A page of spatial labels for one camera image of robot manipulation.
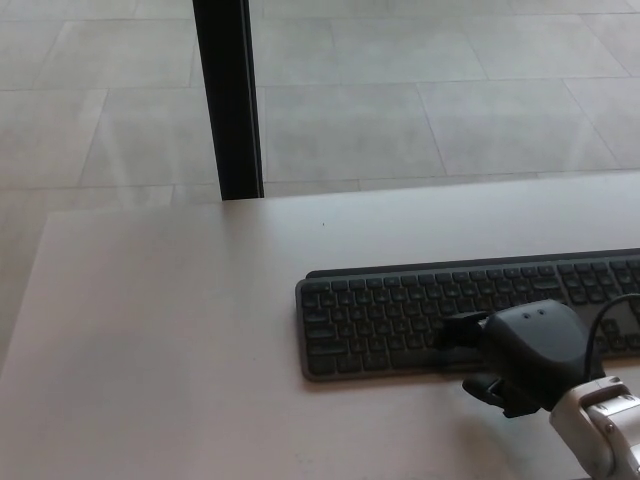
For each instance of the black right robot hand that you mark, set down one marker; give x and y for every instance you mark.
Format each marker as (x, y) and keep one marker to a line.
(535, 350)

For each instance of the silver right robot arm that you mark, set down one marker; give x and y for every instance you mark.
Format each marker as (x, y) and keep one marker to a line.
(595, 425)

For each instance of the black metal window post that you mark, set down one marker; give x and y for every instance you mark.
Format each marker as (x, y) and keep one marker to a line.
(227, 100)

